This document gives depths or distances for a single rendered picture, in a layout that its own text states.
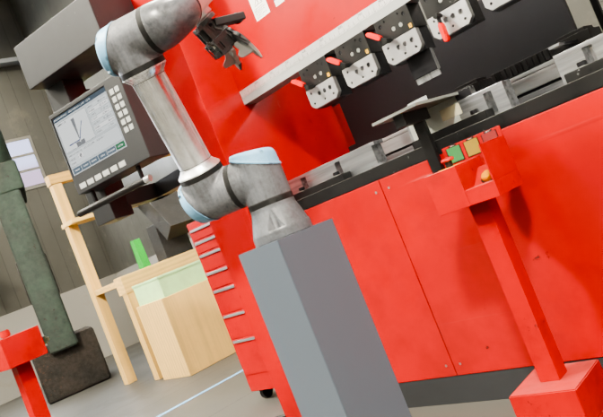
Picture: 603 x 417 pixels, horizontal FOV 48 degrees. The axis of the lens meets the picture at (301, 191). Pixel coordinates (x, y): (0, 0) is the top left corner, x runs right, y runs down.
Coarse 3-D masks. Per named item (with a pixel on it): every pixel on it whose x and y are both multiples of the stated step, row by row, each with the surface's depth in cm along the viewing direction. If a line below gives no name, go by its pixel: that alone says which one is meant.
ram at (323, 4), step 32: (224, 0) 284; (288, 0) 261; (320, 0) 251; (352, 0) 242; (416, 0) 230; (256, 32) 276; (288, 32) 265; (320, 32) 254; (352, 32) 245; (256, 64) 280; (256, 96) 285
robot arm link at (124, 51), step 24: (120, 24) 157; (96, 48) 159; (120, 48) 157; (144, 48) 157; (120, 72) 160; (144, 72) 159; (144, 96) 162; (168, 96) 163; (168, 120) 163; (168, 144) 166; (192, 144) 166; (192, 168) 167; (216, 168) 168; (192, 192) 168; (216, 192) 167; (192, 216) 170; (216, 216) 171
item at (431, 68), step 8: (432, 48) 230; (416, 56) 233; (424, 56) 231; (432, 56) 229; (408, 64) 236; (416, 64) 234; (424, 64) 232; (432, 64) 230; (416, 72) 235; (424, 72) 233; (432, 72) 232; (440, 72) 230; (416, 80) 236; (424, 80) 234
